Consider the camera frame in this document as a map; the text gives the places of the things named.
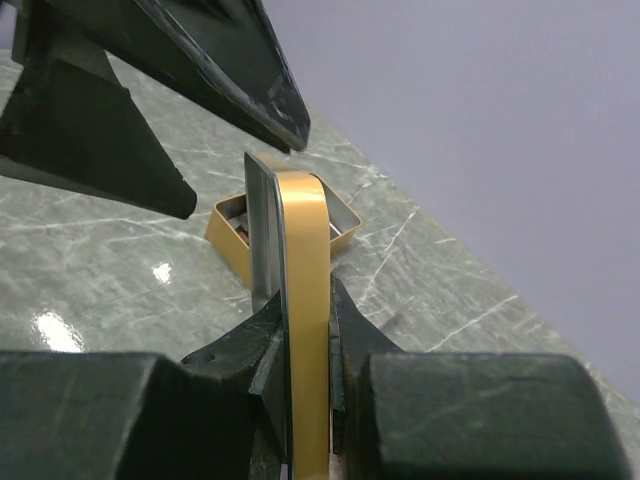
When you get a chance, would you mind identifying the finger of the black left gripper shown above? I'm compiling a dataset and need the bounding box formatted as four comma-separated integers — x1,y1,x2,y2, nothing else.
1,1,197,219
94,1,311,152

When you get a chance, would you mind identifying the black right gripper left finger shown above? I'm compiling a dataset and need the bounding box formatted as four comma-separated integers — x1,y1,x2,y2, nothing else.
1,297,290,479

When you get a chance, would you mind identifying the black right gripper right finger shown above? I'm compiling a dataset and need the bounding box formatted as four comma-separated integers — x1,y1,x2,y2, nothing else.
329,279,632,479

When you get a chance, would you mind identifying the silver tin lid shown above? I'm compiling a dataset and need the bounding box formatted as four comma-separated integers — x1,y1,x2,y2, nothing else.
244,153,331,479

